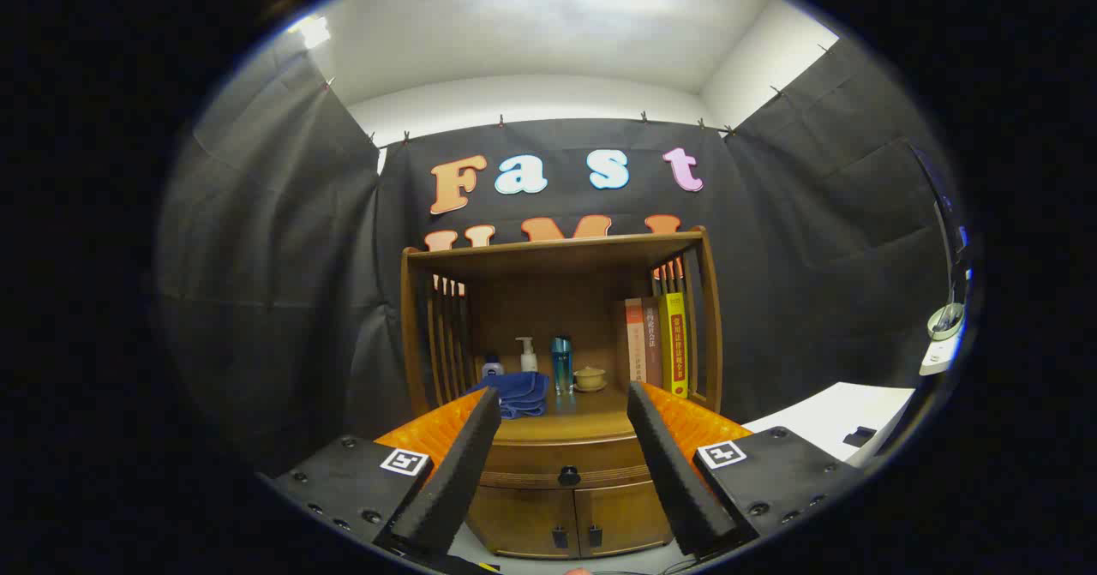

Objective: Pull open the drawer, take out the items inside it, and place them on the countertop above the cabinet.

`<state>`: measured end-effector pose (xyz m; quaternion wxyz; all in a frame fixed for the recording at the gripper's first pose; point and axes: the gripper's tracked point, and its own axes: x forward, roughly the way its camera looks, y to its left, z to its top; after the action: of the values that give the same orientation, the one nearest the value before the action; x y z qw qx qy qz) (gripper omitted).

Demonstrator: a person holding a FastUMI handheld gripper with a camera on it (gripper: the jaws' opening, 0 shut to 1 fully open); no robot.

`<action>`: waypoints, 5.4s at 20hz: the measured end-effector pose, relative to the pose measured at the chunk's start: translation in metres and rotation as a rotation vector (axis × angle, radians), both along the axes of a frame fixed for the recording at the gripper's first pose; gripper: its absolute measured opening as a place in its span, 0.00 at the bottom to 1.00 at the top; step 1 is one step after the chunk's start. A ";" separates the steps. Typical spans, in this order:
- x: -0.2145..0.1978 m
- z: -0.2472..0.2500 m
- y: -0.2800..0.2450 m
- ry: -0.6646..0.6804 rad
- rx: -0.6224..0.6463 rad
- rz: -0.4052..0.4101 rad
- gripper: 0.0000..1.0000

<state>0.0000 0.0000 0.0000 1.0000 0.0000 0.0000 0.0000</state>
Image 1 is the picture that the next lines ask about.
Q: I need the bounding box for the tall blue glass bottle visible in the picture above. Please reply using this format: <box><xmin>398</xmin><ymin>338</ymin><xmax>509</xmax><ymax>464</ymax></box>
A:
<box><xmin>551</xmin><ymin>336</ymin><xmax>574</xmax><ymax>394</ymax></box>

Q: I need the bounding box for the wooden countertop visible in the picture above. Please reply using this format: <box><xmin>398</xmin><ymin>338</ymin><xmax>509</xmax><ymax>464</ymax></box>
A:
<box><xmin>463</xmin><ymin>378</ymin><xmax>716</xmax><ymax>447</ymax></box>

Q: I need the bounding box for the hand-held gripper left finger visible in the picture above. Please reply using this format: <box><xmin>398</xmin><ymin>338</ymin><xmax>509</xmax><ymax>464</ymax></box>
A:
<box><xmin>270</xmin><ymin>386</ymin><xmax>503</xmax><ymax>563</ymax></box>

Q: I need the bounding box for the beige book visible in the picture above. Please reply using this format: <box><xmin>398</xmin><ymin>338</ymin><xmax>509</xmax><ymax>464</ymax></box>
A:
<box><xmin>623</xmin><ymin>297</ymin><xmax>648</xmax><ymax>383</ymax></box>

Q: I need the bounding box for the white and green device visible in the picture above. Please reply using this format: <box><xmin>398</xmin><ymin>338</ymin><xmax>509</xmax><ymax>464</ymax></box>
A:
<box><xmin>920</xmin><ymin>301</ymin><xmax>969</xmax><ymax>377</ymax></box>

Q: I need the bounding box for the yellow book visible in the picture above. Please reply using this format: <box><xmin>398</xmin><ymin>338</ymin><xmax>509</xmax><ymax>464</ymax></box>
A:
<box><xmin>660</xmin><ymin>292</ymin><xmax>689</xmax><ymax>398</ymax></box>

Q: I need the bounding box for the black backdrop cloth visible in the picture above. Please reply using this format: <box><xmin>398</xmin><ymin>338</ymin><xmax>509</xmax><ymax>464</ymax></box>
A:
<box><xmin>159</xmin><ymin>35</ymin><xmax>965</xmax><ymax>473</ymax></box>

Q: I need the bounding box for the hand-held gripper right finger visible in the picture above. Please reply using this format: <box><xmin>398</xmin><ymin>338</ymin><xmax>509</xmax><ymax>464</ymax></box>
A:
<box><xmin>626</xmin><ymin>380</ymin><xmax>862</xmax><ymax>560</ymax></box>

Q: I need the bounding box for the wooden cabinet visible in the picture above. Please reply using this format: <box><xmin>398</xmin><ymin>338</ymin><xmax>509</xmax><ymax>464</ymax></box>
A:
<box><xmin>400</xmin><ymin>226</ymin><xmax>723</xmax><ymax>559</ymax></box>

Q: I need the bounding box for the brown book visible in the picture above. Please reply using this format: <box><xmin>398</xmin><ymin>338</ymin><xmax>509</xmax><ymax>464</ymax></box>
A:
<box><xmin>643</xmin><ymin>296</ymin><xmax>665</xmax><ymax>389</ymax></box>

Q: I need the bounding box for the white table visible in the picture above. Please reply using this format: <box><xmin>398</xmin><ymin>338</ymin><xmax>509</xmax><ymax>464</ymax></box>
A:
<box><xmin>741</xmin><ymin>382</ymin><xmax>916</xmax><ymax>464</ymax></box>

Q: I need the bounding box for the wooden drawer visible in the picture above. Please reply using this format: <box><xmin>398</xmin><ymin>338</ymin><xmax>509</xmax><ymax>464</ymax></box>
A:
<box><xmin>477</xmin><ymin>438</ymin><xmax>656</xmax><ymax>490</ymax></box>

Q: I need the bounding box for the folded blue towel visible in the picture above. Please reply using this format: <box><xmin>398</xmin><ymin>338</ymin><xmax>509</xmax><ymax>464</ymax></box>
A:
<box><xmin>467</xmin><ymin>372</ymin><xmax>550</xmax><ymax>420</ymax></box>

